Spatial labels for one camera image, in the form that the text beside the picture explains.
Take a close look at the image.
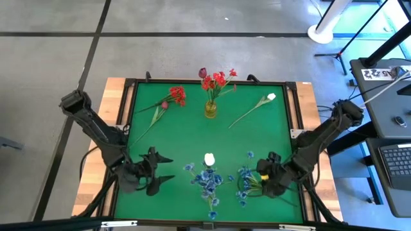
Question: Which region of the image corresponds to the white cable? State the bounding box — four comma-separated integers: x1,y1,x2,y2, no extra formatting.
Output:
359,71,411,108

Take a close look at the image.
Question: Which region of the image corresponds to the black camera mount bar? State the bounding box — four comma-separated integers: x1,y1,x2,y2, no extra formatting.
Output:
0,217,115,231

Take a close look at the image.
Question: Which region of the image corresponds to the white paper label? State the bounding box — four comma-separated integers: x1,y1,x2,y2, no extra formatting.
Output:
361,67,395,81

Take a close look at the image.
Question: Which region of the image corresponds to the pink artificial tulip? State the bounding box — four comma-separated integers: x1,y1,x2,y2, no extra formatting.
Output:
130,101,170,148

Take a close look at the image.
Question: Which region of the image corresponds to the grey side desk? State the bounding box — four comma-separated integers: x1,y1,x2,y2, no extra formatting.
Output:
365,137,411,219

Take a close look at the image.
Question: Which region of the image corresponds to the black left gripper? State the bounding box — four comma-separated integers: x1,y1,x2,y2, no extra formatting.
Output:
115,146,176,197

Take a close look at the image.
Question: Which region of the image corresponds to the dark red artificial tulip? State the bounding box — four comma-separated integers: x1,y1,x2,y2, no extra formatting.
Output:
198,67,213,103

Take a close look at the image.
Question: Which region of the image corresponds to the thick black stand pole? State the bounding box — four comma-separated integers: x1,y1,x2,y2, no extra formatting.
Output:
361,19,411,69

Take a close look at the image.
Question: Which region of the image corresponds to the blue artificial flower bunch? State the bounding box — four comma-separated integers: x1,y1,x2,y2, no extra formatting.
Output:
183,162,236,221
236,150,265,208

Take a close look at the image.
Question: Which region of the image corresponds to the white stand with round base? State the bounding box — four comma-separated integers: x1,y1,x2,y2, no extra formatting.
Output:
307,0,353,45

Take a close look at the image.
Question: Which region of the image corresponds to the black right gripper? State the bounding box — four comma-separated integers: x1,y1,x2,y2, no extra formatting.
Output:
256,158,298,199

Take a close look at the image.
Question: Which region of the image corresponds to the black device on desk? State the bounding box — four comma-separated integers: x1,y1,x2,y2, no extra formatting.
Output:
396,83,411,96

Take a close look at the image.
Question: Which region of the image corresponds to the green table mat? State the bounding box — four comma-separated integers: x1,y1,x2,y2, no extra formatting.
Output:
114,82,304,225

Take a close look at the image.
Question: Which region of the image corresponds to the red artificial carnation spray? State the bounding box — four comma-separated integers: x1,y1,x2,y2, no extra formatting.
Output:
136,85,187,114
201,68,238,103

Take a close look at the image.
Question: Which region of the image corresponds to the grey furniture leg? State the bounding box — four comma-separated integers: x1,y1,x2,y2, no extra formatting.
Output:
0,136,24,150

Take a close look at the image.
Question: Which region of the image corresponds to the thin black tripod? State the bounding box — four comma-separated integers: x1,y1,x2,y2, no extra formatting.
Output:
313,0,391,76

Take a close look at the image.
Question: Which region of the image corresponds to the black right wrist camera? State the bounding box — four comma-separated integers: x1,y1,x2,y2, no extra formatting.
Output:
267,151,283,164

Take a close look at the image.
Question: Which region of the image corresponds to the small yellow glass vase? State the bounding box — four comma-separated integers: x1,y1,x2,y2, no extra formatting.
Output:
204,99,218,119

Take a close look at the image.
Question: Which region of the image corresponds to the dark keyboard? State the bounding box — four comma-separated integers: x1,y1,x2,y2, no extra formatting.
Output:
378,143,411,191

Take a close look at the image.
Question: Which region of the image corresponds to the black table frame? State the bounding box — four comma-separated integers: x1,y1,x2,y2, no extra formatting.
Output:
110,76,309,225

